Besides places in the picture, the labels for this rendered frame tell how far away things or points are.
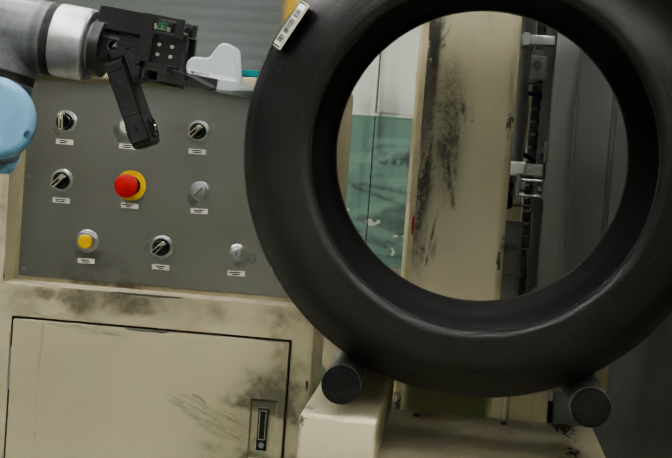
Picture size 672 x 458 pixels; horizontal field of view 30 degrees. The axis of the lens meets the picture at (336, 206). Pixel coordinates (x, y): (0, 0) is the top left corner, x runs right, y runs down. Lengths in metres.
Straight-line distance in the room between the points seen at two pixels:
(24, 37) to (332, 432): 0.60
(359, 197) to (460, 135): 8.68
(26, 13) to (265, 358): 0.78
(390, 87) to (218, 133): 8.41
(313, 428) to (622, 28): 0.56
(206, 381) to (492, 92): 0.70
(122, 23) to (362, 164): 8.92
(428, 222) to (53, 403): 0.76
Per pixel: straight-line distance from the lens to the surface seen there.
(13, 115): 1.42
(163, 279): 2.15
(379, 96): 10.51
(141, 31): 1.53
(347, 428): 1.44
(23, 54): 1.57
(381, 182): 10.43
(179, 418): 2.13
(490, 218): 1.77
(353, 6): 1.41
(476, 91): 1.77
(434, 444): 1.61
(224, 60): 1.52
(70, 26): 1.55
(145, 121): 1.55
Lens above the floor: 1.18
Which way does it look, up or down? 3 degrees down
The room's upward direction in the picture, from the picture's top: 4 degrees clockwise
